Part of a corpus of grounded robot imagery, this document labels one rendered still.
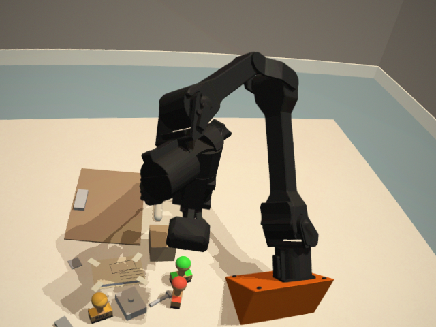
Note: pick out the orange rubber stamp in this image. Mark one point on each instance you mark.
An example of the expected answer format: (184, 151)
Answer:
(101, 310)

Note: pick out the brown clipboard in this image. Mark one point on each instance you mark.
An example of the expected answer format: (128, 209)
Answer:
(107, 208)

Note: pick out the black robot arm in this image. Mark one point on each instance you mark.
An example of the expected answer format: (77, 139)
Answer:
(185, 155)

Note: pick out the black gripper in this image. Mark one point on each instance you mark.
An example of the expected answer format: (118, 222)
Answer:
(191, 231)

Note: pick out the cream inspection card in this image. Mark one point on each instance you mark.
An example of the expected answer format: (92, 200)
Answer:
(117, 272)

